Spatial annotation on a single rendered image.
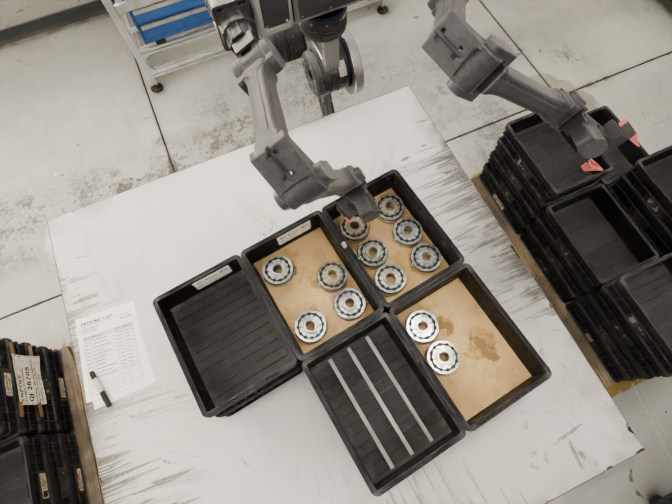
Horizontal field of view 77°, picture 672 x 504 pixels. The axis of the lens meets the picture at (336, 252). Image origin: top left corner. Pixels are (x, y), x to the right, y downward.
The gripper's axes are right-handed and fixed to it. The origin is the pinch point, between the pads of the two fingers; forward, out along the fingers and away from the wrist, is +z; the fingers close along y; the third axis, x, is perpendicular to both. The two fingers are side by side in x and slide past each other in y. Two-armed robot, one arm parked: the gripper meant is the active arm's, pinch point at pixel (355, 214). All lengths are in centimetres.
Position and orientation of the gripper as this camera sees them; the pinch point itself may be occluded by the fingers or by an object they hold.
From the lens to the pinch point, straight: 136.4
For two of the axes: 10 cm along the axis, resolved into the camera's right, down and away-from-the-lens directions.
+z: 0.3, 3.4, 9.4
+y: 8.0, -5.7, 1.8
